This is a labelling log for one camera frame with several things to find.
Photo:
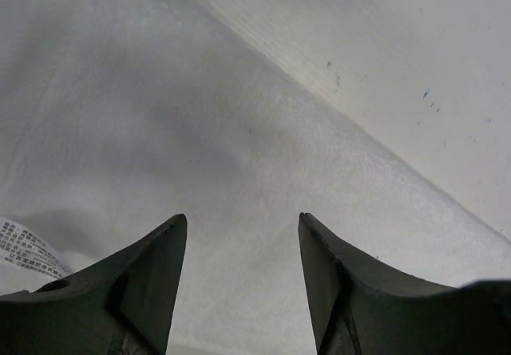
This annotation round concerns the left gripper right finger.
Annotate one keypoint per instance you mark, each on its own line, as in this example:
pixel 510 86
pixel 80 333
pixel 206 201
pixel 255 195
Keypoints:
pixel 360 305

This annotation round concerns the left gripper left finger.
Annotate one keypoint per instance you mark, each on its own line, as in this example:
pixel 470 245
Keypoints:
pixel 122 304

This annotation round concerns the white towel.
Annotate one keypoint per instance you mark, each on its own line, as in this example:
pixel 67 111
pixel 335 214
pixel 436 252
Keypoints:
pixel 118 114

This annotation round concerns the white towel care label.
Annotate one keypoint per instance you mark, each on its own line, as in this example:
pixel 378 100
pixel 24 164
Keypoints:
pixel 22 248

